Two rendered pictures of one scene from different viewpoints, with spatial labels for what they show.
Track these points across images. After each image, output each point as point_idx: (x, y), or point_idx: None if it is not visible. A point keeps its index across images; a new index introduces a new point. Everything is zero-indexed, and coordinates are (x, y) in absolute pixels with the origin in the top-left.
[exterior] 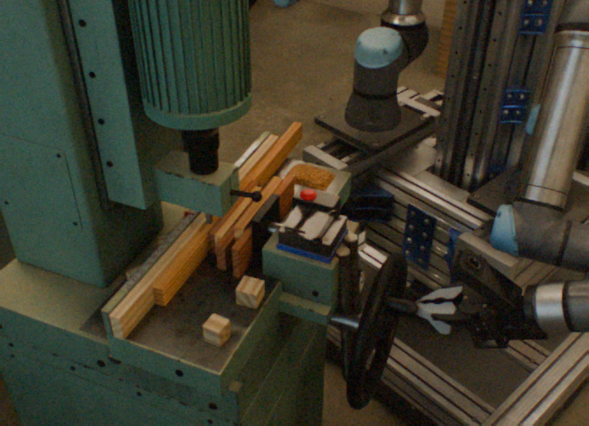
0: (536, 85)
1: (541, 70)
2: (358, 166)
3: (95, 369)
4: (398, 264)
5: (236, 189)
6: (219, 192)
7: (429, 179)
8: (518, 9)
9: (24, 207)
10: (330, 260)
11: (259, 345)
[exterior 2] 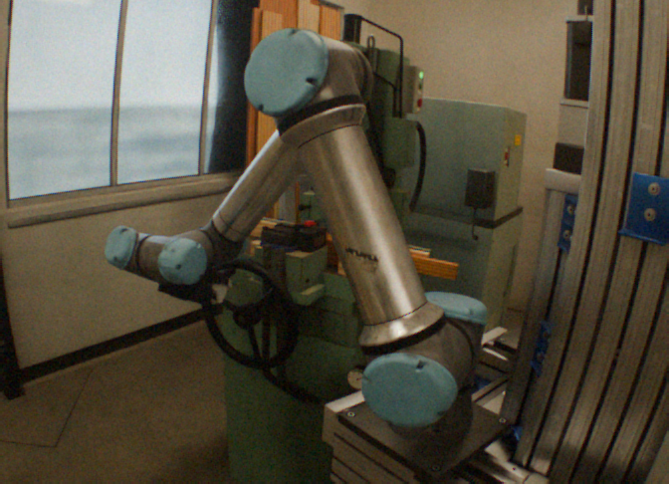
0: (553, 328)
1: (557, 307)
2: (494, 358)
3: None
4: (258, 269)
5: (316, 210)
6: (300, 197)
7: (500, 402)
8: (557, 209)
9: None
10: (260, 244)
11: (244, 278)
